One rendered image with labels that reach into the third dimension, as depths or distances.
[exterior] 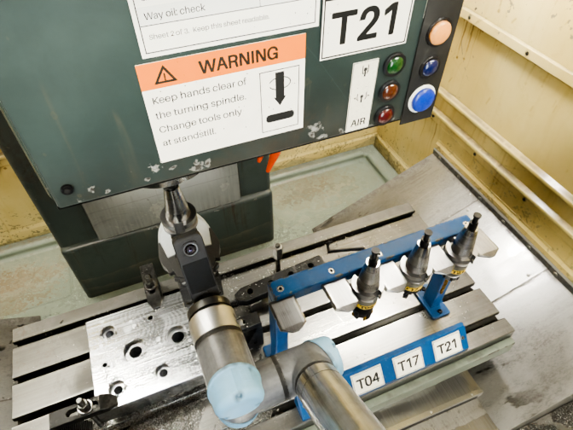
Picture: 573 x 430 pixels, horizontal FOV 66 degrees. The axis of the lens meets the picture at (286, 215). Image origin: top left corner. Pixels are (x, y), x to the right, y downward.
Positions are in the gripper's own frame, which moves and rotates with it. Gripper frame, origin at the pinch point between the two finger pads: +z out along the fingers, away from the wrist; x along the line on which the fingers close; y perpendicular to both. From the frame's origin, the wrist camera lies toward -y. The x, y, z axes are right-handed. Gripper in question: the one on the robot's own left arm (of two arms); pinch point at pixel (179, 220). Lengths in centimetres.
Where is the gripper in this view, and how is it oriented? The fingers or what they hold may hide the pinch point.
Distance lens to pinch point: 83.6
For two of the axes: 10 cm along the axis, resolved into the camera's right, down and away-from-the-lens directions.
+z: -3.8, -6.9, 6.2
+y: 0.0, 6.7, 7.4
